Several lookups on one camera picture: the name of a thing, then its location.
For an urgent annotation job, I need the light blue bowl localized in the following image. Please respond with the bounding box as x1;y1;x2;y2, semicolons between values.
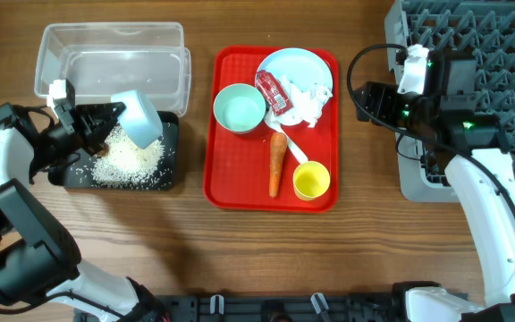
111;89;163;149

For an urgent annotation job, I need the white tissue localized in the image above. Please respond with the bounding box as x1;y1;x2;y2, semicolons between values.
265;75;333;128

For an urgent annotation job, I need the yellow cup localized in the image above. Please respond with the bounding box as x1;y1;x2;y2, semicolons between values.
292;161;331;201

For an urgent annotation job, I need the red snack wrapper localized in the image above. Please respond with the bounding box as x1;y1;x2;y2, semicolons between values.
256;70;293;116

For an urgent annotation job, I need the orange carrot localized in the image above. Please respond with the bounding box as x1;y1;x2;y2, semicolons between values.
269;132;288;198

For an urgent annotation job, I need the green bowl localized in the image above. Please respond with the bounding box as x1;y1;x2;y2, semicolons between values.
213;83;266;134

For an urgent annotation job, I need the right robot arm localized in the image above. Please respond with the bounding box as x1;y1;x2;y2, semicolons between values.
348;44;515;321

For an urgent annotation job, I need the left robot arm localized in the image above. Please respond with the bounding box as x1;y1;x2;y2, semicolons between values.
0;103;171;321

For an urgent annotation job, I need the black waste tray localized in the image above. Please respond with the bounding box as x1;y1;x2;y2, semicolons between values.
47;112;179;191

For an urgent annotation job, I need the grey dishwasher rack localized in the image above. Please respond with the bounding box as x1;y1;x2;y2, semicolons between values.
384;0;515;203

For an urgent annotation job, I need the brown food scrap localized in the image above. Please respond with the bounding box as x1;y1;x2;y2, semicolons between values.
95;143;109;157

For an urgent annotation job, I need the white rice pile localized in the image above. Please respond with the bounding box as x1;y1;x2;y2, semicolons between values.
91;124;165;188

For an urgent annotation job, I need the clear plastic bin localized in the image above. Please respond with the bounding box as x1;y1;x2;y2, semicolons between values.
34;21;191;117

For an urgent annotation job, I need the light blue plate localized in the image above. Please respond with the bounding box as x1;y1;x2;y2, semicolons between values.
257;48;333;94

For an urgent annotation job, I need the white plastic spoon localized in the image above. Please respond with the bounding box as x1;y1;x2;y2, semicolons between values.
265;120;308;164

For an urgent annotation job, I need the red plastic tray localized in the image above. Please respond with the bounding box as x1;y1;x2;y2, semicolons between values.
203;49;340;213

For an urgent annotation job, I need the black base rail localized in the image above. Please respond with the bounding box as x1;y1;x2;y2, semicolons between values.
158;292;408;322

